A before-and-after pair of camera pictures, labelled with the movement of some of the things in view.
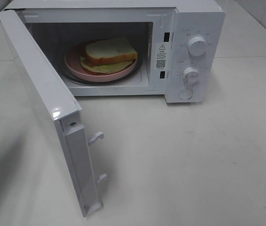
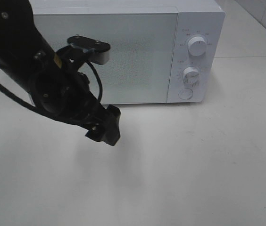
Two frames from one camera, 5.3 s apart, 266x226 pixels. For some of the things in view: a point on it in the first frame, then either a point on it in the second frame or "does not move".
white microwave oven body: [175, 49] does not move
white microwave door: [62, 107] to [142, 66]
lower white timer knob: [191, 74] does not move
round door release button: [185, 93] does not move
